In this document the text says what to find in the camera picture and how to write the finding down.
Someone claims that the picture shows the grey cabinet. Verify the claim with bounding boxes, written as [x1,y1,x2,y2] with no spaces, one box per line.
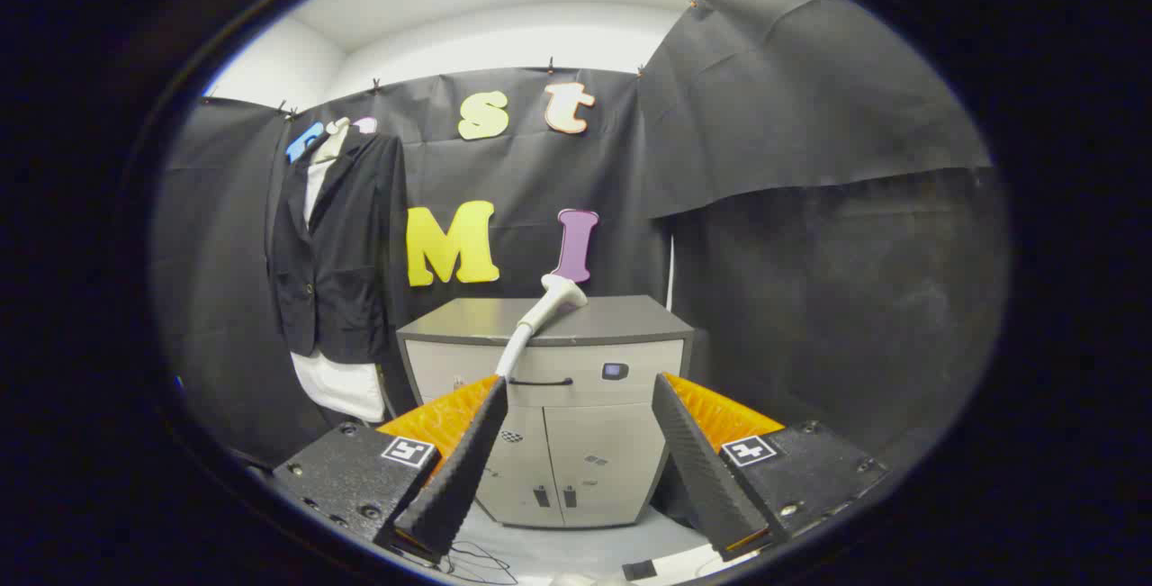
[396,295,696,530]

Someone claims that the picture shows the thin black floor cables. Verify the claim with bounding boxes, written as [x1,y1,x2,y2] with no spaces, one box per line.
[396,541,518,585]

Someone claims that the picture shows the black backdrop cloth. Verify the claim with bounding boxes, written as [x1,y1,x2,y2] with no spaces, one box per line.
[148,0,1011,479]

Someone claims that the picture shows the white clothes hanger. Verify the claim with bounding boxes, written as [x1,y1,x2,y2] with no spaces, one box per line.
[315,118,352,164]

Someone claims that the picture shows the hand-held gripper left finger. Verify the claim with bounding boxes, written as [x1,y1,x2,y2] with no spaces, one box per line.
[273,374,509,564]

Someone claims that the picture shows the white shirt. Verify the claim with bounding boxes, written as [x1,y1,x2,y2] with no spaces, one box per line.
[290,157,388,423]

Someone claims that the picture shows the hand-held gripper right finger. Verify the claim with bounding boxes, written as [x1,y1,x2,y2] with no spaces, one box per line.
[652,373,890,562]

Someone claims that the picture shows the black suit jacket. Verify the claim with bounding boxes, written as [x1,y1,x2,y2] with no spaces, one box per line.
[268,130,408,365]

